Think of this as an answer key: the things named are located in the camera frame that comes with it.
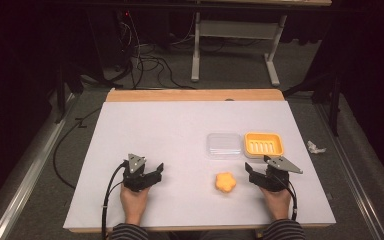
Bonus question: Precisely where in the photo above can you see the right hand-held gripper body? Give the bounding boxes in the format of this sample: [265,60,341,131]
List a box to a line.
[261,154,304,193]

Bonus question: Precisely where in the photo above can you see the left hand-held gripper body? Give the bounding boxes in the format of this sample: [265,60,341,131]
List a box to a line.
[122,153,152,193]

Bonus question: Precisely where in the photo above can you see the person's left hand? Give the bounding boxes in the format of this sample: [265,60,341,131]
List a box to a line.
[119,182,151,226]

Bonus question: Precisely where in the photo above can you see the person's right hand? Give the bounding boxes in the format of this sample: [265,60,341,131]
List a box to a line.
[259,186,292,222]

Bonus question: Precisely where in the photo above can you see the yellow soap dish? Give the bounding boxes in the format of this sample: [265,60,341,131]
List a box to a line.
[243,131,285,159]

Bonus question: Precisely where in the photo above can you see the orange flower-shaped soap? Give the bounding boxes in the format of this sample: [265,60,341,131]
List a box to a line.
[214,171,238,194]

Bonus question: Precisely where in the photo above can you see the white table cover sheet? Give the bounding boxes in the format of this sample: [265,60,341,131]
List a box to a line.
[62,100,337,230]

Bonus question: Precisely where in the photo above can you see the clear plastic lid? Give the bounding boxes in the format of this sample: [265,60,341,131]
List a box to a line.
[206,132,244,161]

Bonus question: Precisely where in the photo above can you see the crumpled white paper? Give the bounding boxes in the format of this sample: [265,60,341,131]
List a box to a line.
[306,140,328,155]

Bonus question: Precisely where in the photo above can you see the black metal stand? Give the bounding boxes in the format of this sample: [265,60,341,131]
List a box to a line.
[282,71,343,138]

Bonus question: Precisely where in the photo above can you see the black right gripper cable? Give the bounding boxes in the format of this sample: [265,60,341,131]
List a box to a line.
[278,178,298,222]

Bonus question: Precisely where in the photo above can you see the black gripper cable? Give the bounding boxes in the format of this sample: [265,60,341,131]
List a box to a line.
[101,161,128,240]
[278,178,298,222]

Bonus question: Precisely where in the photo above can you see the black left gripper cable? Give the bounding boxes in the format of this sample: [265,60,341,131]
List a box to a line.
[101,161,128,240]

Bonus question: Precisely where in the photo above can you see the black floor cable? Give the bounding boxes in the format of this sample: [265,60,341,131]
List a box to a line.
[52,107,103,190]

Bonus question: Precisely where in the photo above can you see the tangle of black cables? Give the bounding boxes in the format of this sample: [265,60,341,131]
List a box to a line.
[114,11,198,90]

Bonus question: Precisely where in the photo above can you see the white metal desk frame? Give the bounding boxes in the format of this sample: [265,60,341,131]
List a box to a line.
[190,11,288,88]

